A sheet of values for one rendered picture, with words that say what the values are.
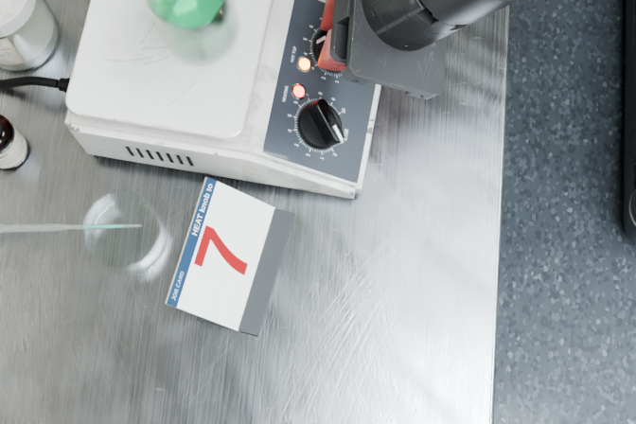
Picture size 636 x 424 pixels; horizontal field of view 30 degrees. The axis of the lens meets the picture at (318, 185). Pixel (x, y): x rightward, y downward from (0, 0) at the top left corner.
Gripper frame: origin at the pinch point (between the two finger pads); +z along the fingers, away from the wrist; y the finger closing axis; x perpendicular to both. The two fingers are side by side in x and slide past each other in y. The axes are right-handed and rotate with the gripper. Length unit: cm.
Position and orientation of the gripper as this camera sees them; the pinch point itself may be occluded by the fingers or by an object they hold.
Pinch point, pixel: (333, 44)
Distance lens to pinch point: 80.5
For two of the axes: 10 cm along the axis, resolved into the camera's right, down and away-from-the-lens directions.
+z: -4.5, 1.6, 8.8
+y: -0.8, 9.7, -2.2
